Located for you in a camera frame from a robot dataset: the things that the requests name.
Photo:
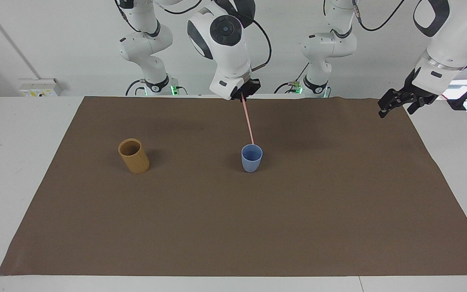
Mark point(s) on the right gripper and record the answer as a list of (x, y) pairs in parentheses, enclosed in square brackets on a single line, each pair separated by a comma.
[(253, 86)]

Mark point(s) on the white socket box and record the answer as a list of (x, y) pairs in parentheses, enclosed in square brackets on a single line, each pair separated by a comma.
[(39, 87)]

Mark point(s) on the pink chopstick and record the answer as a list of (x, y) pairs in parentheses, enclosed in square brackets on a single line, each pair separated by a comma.
[(248, 121)]

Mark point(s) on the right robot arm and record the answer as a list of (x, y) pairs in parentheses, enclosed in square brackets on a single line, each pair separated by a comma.
[(227, 56)]

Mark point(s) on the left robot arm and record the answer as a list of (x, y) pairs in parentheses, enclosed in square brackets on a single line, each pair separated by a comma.
[(444, 36)]

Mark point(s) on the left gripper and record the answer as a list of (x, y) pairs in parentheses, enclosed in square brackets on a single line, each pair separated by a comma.
[(411, 86)]

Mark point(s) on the brown wooden cup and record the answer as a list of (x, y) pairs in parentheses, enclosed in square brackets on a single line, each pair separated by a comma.
[(135, 159)]

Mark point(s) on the blue cup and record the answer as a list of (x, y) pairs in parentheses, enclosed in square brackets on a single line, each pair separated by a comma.
[(251, 160)]

